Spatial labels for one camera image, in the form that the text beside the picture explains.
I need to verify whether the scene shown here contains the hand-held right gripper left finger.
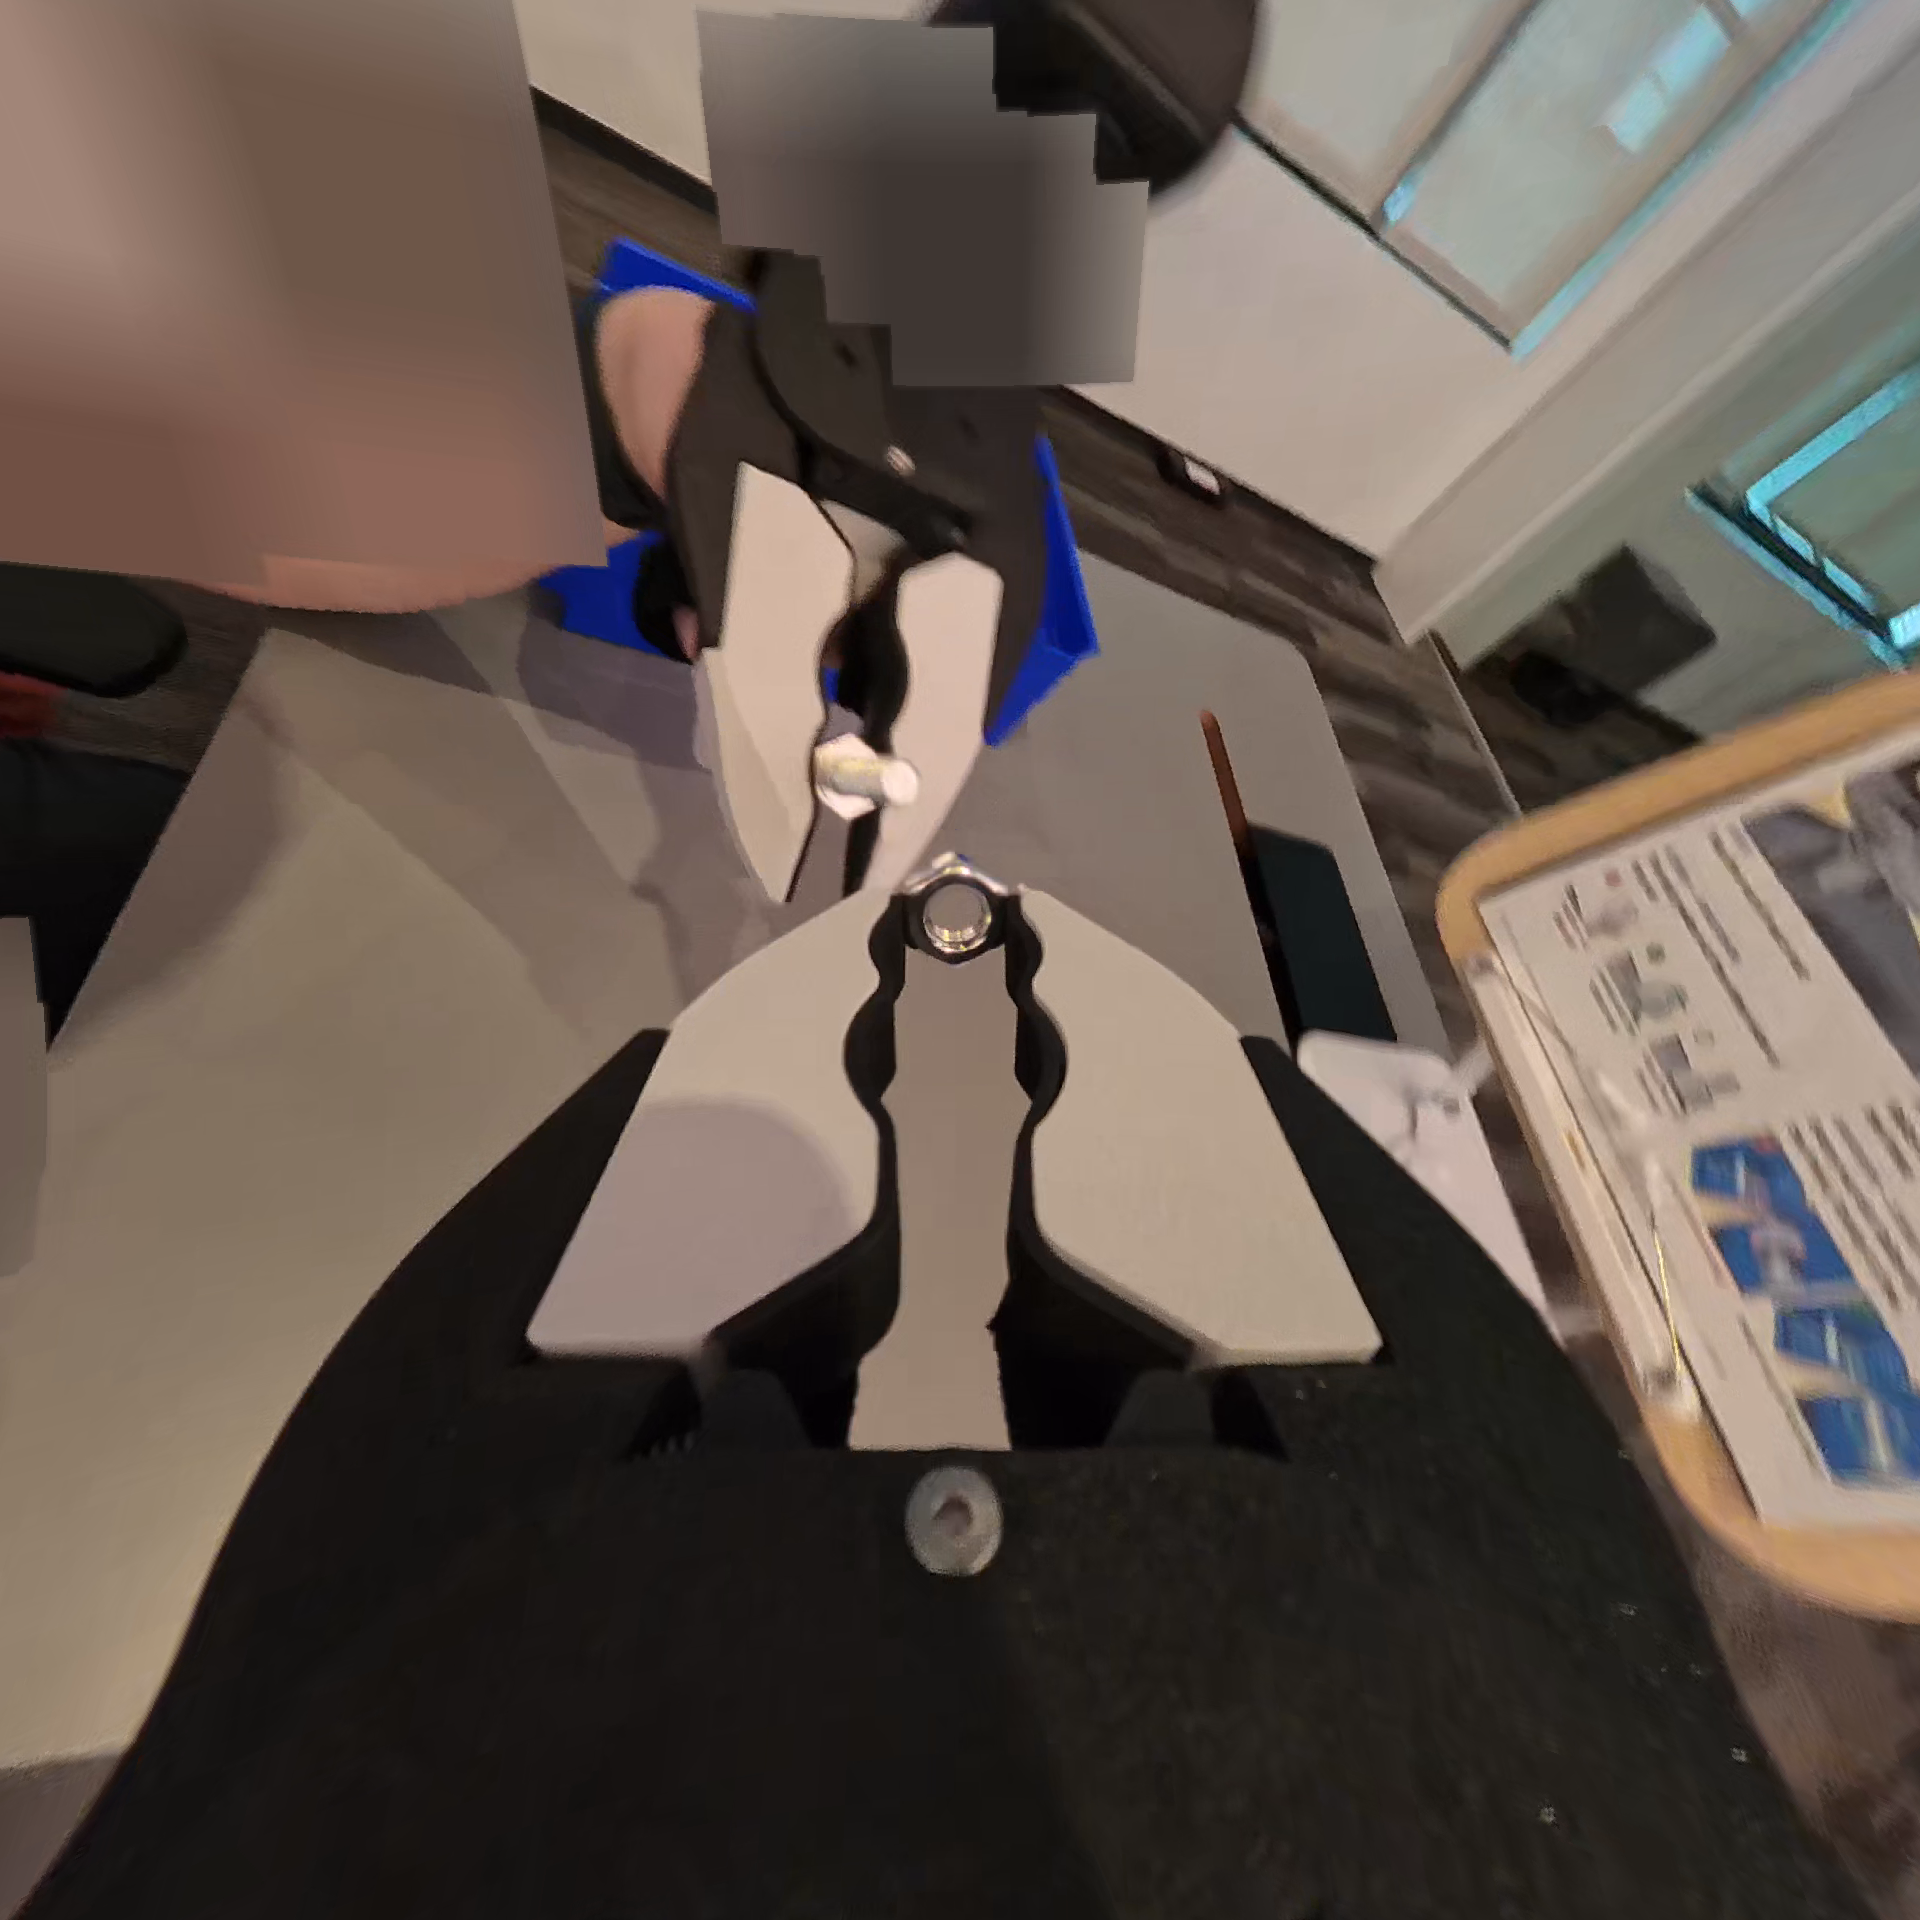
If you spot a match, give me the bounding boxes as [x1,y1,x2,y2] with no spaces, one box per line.
[526,901,913,1449]

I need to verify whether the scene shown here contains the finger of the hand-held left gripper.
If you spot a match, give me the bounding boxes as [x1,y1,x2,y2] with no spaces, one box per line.
[691,466,903,903]
[842,556,1009,894]

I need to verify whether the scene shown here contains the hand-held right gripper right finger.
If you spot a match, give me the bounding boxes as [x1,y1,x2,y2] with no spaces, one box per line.
[999,897,1387,1449]

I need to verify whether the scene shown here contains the silver hex bolt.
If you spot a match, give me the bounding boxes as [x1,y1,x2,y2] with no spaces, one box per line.
[812,735,926,811]

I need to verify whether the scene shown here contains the blue plastic bin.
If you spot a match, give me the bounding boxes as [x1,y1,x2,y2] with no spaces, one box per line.
[542,241,1100,746]

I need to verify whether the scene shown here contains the silver hex nut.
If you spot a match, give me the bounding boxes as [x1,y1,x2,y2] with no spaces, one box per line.
[902,853,1018,962]

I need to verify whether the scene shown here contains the person's left hand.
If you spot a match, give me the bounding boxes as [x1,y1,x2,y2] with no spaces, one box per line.
[586,294,722,662]

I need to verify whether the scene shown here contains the white board stand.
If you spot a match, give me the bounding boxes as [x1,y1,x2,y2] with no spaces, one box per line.
[1296,1035,1562,1321]

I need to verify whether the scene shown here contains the black phone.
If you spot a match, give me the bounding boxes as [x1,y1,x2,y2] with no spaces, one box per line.
[1247,826,1396,1052]

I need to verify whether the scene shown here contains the instruction poster board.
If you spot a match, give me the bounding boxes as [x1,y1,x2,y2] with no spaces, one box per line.
[1435,677,1920,1622]

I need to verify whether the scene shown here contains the dark storage box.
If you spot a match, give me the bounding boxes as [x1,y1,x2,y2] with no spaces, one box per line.
[1502,546,1719,706]

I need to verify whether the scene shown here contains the large window with blinds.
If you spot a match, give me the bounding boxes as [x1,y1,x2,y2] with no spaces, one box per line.
[1247,0,1863,348]

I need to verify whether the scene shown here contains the glass partition window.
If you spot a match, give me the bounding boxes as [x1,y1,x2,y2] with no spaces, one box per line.
[1697,362,1920,662]

